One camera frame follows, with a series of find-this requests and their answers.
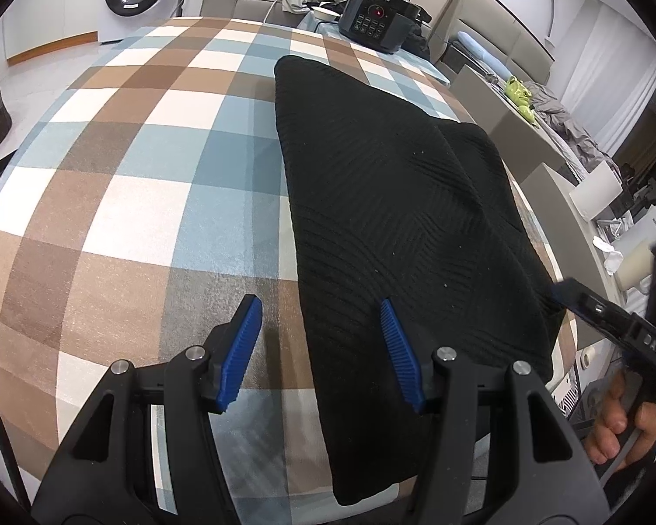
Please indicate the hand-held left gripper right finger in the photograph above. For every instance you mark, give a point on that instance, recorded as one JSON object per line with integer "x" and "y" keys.
{"x": 402, "y": 355}

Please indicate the person's right hand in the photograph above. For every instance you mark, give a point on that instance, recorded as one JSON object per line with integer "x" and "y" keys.
{"x": 612, "y": 415}

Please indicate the teal checkered table cloth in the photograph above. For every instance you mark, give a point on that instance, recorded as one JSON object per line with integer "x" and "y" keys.
{"x": 317, "y": 24}

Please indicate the blue pillow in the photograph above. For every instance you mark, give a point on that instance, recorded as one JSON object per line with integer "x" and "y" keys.
{"x": 475, "y": 49}

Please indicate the checkered tablecloth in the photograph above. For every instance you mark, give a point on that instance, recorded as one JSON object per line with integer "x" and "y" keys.
{"x": 142, "y": 175}

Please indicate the green plush toy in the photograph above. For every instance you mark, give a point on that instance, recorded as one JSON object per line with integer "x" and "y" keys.
{"x": 516, "y": 95}

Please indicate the grey blanket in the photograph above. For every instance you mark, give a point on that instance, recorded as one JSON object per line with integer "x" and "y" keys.
{"x": 568, "y": 126}

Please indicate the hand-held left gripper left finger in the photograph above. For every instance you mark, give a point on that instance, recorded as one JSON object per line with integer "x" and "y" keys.
{"x": 240, "y": 355}

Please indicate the black pressure cooker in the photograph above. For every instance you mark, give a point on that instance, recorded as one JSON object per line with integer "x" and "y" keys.
{"x": 377, "y": 27}

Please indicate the black knit garment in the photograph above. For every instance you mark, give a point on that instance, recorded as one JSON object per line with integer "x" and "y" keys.
{"x": 388, "y": 202}

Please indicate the white cabinet counter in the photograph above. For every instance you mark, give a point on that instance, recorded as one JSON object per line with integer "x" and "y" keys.
{"x": 49, "y": 5}

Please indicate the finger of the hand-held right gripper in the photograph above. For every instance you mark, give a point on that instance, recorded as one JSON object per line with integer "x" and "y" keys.
{"x": 590, "y": 303}

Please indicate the beige large sofa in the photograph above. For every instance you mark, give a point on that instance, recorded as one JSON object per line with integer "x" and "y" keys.
{"x": 503, "y": 38}

